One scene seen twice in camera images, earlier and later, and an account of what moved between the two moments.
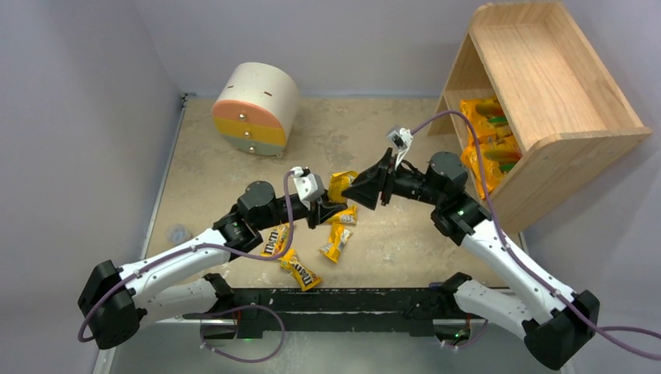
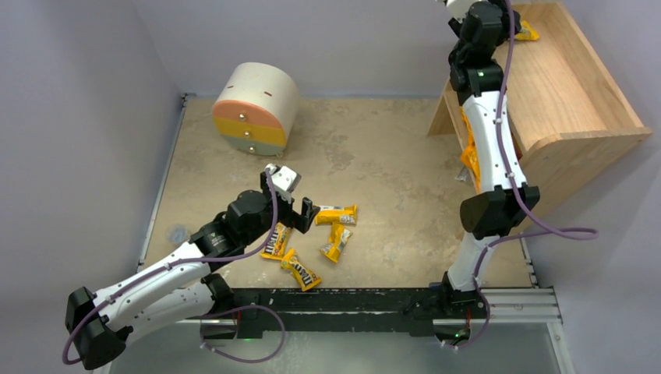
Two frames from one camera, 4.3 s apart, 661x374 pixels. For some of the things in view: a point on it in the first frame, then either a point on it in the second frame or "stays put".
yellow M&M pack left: x=277 y=240 stays put
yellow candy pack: x=338 y=182 to x=527 y=33
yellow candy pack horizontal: x=348 y=216 stays put
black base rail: x=415 y=309 stays put
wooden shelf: x=573 y=124 stays put
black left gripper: x=314 y=213 to x=288 y=207
